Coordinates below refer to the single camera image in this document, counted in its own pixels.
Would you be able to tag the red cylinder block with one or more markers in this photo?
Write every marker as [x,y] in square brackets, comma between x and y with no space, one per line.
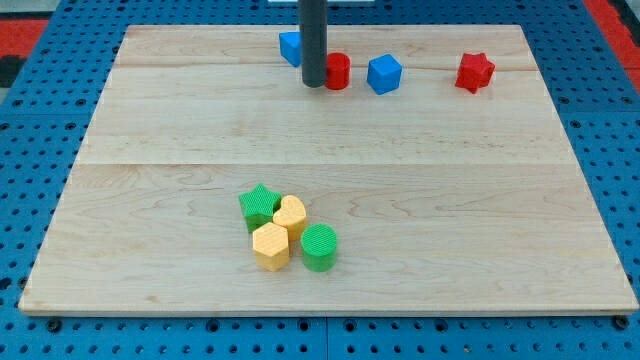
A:
[338,67]

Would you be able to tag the green cylinder block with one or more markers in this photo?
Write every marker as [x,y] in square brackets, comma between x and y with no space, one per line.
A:
[319,247]

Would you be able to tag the green star block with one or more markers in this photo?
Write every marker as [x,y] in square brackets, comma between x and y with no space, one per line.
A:
[258,206]

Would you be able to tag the yellow hexagon block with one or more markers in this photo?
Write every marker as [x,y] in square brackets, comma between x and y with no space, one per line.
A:
[271,246]

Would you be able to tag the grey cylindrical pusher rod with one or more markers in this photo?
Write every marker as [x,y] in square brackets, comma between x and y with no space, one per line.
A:
[313,32]

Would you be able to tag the blue cube block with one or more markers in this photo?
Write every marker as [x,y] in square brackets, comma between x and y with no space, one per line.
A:
[384,74]

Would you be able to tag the red star block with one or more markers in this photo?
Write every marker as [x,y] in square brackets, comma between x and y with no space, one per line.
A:
[475,71]

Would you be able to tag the light wooden board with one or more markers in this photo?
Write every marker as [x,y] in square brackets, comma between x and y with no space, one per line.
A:
[444,202]

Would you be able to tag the blue triangle block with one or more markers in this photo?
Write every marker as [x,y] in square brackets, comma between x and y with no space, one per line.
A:
[290,47]

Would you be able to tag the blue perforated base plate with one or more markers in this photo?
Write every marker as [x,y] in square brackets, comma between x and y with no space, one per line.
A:
[47,110]

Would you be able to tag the yellow heart block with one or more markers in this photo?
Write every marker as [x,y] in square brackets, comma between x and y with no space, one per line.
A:
[291,215]

